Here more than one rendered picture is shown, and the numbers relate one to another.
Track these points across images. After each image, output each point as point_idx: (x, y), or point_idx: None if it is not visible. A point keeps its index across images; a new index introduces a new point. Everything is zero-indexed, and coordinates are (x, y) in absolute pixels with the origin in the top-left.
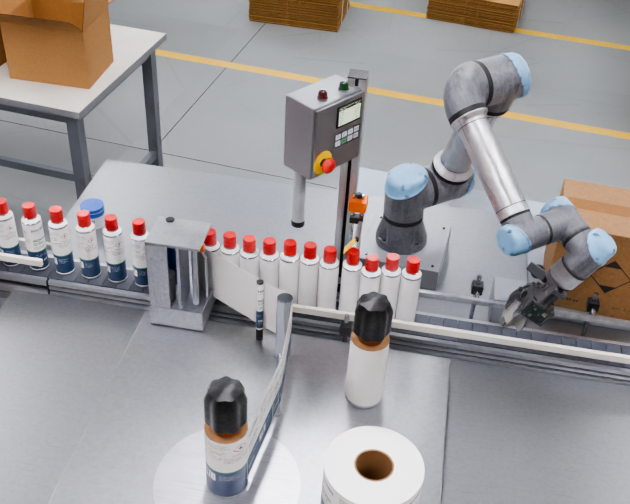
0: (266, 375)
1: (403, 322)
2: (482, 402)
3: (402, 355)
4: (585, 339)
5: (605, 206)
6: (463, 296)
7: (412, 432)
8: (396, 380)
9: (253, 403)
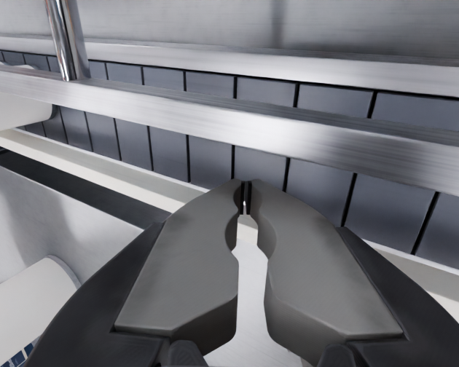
0: None
1: (17, 149)
2: (251, 298)
3: (75, 210)
4: None
5: None
6: (19, 80)
7: None
8: (87, 265)
9: (0, 260)
